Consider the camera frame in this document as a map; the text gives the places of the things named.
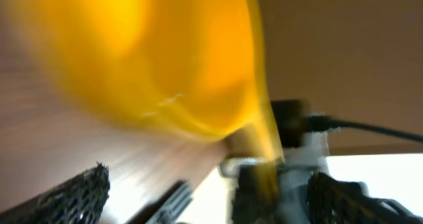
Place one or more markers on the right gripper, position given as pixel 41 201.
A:
pixel 308 194

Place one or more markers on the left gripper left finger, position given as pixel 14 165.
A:
pixel 80 199

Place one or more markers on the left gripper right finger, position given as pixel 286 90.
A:
pixel 250 204

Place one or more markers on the yellow plastic measuring scoop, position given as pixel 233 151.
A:
pixel 195 68

